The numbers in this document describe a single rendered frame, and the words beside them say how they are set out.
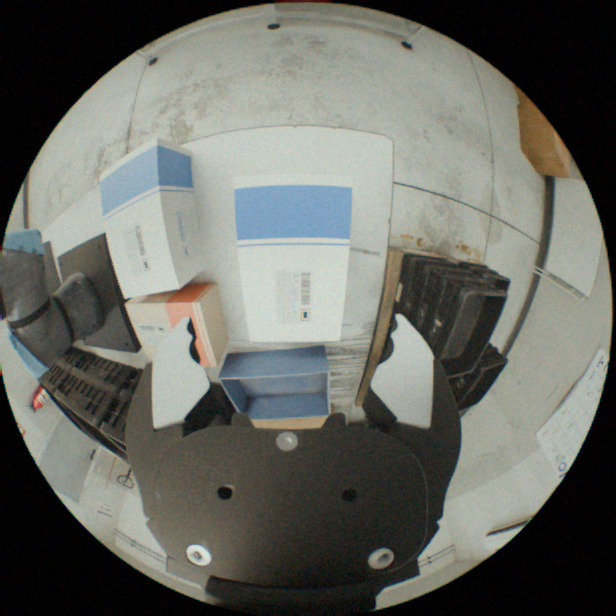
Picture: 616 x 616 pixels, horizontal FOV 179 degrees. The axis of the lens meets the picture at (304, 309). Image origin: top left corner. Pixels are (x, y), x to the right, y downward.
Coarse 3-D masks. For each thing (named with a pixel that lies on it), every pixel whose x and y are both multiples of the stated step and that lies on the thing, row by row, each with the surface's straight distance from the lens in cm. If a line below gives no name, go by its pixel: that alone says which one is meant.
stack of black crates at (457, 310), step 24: (408, 264) 96; (432, 264) 90; (456, 264) 107; (408, 288) 93; (432, 288) 79; (456, 288) 71; (480, 288) 75; (408, 312) 94; (432, 312) 79; (456, 312) 69; (480, 312) 98; (432, 336) 80; (456, 336) 94; (480, 336) 98; (456, 360) 103
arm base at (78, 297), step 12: (72, 276) 54; (84, 276) 53; (60, 288) 53; (72, 288) 51; (84, 288) 50; (60, 300) 49; (72, 300) 49; (84, 300) 49; (96, 300) 50; (72, 312) 49; (84, 312) 49; (96, 312) 50; (72, 324) 49; (84, 324) 50; (96, 324) 52; (72, 336) 50; (84, 336) 53
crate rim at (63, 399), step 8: (56, 392) 80; (64, 400) 73; (72, 408) 68; (80, 408) 65; (72, 416) 87; (80, 416) 64; (88, 416) 61; (80, 424) 89; (96, 424) 58; (88, 432) 93; (120, 448) 64; (120, 456) 101
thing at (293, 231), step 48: (240, 192) 22; (288, 192) 21; (336, 192) 21; (240, 240) 22; (288, 240) 21; (336, 240) 21; (288, 288) 22; (336, 288) 23; (288, 336) 26; (336, 336) 26
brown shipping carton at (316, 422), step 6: (252, 420) 50; (258, 420) 49; (264, 420) 49; (270, 420) 49; (276, 420) 49; (282, 420) 49; (288, 420) 50; (294, 420) 50; (300, 420) 50; (306, 420) 50; (312, 420) 50; (318, 420) 50; (324, 420) 51; (258, 426) 49; (264, 426) 49; (270, 426) 49; (276, 426) 49; (282, 426) 49; (288, 426) 49; (294, 426) 49; (300, 426) 49; (306, 426) 49; (312, 426) 49; (318, 426) 50
